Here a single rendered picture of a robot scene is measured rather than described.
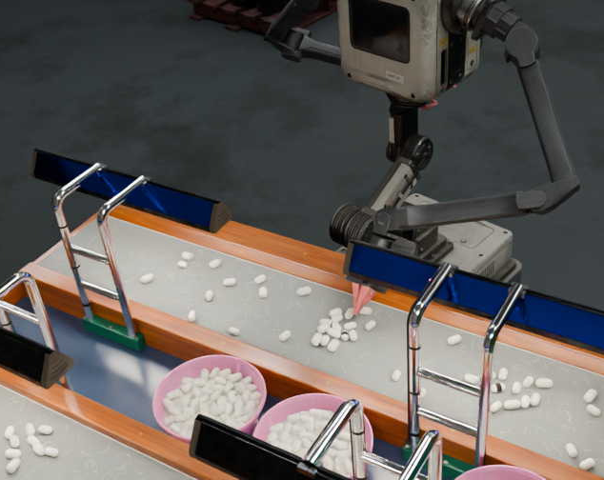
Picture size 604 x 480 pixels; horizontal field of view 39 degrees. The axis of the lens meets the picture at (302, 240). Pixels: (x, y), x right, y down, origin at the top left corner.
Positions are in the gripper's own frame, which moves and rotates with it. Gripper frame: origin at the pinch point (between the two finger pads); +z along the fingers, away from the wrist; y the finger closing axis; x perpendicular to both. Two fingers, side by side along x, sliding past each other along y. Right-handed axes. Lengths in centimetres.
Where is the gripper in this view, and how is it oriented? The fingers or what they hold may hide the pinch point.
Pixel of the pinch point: (356, 310)
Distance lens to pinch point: 216.5
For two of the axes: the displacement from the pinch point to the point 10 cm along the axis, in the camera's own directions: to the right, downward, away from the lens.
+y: 8.5, 2.6, -4.5
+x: 4.0, 2.5, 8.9
